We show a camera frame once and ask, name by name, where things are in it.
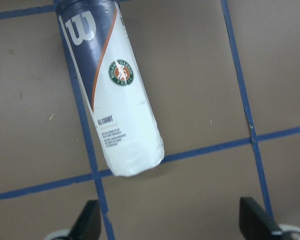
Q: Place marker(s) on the Wilson tennis ball can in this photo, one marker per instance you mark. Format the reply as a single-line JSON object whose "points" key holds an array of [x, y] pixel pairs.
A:
{"points": [[109, 76]]}

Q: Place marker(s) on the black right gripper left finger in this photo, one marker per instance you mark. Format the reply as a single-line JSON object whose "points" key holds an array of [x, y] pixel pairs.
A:
{"points": [[86, 227]]}

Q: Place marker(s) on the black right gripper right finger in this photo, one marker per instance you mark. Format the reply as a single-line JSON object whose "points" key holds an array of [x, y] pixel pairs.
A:
{"points": [[256, 224]]}

